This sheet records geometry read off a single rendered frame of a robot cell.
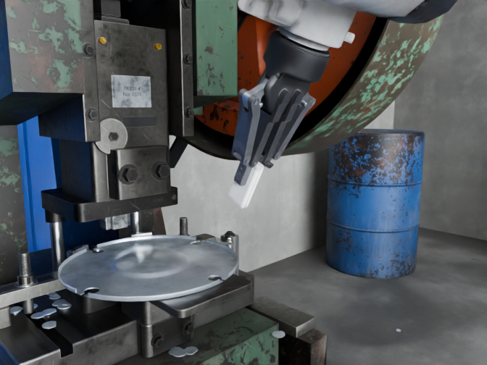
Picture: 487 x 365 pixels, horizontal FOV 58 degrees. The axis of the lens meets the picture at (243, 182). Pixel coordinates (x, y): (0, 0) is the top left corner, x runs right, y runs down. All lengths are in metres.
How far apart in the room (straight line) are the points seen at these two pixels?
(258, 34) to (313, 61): 0.54
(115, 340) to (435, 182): 3.51
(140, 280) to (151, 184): 0.16
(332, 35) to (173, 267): 0.43
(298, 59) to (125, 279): 0.42
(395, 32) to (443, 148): 3.20
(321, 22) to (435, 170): 3.55
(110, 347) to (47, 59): 0.43
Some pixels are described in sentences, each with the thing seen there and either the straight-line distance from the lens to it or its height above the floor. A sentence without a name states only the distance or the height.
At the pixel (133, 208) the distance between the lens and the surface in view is 0.79.
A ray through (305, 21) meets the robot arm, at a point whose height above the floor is 1.13.
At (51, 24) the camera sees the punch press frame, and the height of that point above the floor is 1.15.
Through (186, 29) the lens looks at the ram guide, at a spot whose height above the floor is 1.17.
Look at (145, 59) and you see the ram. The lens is 0.78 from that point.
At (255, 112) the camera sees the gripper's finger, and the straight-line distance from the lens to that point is 0.52.
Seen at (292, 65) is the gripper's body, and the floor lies 1.09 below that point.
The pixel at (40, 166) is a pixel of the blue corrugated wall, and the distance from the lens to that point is 1.99.
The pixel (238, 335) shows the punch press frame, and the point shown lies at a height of 0.64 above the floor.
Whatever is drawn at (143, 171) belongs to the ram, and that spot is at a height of 0.94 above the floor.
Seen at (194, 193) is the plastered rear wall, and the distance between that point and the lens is 2.44.
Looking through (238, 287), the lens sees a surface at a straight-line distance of 0.67.
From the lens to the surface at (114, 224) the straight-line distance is 0.83.
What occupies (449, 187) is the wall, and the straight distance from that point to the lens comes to 3.99.
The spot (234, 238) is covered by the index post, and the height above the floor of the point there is 0.79.
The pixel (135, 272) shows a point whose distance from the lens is 0.72.
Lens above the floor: 1.04
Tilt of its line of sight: 10 degrees down
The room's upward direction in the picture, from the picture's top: straight up
